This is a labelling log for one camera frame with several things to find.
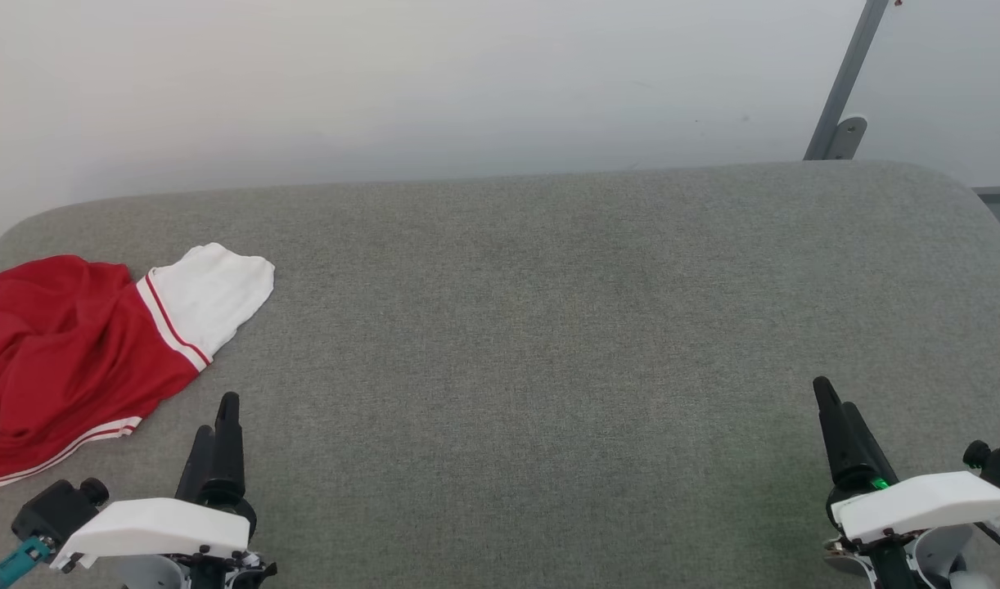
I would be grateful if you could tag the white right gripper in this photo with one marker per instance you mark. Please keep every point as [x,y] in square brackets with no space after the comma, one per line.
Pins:
[925,499]

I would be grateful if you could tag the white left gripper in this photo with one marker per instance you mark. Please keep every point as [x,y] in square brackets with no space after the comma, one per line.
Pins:
[164,528]

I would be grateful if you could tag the red and white garment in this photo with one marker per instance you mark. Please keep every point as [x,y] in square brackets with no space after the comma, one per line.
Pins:
[58,352]

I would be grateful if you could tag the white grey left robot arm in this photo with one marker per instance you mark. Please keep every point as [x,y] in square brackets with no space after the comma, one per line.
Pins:
[152,577]

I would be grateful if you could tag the grey fabric sofa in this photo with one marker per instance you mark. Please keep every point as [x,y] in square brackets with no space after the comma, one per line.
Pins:
[549,327]

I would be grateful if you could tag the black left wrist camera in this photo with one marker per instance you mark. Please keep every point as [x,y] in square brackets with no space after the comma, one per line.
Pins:
[58,509]

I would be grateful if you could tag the teal left camera connector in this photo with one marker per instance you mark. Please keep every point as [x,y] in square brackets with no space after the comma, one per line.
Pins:
[13,564]

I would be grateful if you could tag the grey metal mounting bracket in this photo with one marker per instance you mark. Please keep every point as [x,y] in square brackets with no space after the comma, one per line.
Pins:
[850,131]

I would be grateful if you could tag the grey metal post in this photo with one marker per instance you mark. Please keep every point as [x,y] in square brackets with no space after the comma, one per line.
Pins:
[848,65]

